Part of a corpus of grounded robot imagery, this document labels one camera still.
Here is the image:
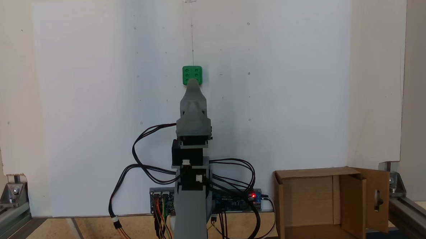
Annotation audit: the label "metal corner bracket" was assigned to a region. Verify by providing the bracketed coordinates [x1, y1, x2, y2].
[378, 161, 407, 198]
[0, 181, 29, 209]

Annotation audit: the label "black cable with white connector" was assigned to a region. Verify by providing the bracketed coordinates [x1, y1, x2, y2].
[106, 162, 184, 239]

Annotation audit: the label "aluminium frame rail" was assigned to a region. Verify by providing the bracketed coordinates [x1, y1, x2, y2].
[0, 202, 34, 239]
[386, 187, 426, 239]

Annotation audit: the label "circuit board with jumper wires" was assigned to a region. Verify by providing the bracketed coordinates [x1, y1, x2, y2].
[149, 187, 176, 216]

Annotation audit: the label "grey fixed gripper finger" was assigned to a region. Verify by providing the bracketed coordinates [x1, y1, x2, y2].
[179, 79, 208, 118]

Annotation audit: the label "black cable bundle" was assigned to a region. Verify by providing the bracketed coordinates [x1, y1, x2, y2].
[205, 156, 259, 239]

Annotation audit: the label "black arm motor cable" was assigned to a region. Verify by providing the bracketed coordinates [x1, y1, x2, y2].
[131, 123, 181, 186]

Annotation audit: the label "white paper sheet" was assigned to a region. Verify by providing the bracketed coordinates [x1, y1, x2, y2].
[31, 0, 361, 219]

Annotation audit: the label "brown cardboard box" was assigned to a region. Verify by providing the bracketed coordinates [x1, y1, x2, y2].
[273, 164, 393, 239]

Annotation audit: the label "green dice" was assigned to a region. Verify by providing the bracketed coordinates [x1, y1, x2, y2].
[181, 65, 203, 86]

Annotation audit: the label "coloured jumper wires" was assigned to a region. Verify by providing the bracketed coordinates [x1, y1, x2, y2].
[152, 196, 174, 239]

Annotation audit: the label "thin power cable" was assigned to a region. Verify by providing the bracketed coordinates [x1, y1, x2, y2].
[261, 194, 278, 239]

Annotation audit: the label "blue circuit board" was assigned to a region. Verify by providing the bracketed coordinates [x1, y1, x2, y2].
[211, 188, 263, 214]

